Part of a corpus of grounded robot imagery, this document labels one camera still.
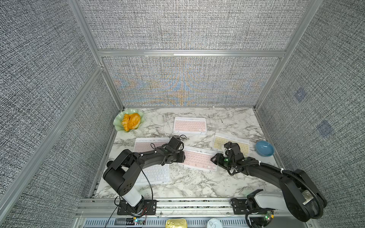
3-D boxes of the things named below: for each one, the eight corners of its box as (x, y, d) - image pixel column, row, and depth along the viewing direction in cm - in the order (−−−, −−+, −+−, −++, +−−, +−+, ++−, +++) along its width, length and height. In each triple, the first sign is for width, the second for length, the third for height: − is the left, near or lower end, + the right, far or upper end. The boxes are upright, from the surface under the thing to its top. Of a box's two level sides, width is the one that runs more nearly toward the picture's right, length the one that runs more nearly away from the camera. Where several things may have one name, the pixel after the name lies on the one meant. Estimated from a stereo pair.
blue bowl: (256, 157, 94) (259, 154, 90) (251, 143, 100) (254, 140, 97) (273, 157, 94) (277, 154, 90) (267, 143, 100) (270, 140, 97)
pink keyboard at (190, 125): (173, 134, 105) (173, 132, 103) (174, 119, 114) (174, 117, 112) (207, 134, 105) (207, 132, 103) (205, 119, 114) (205, 117, 112)
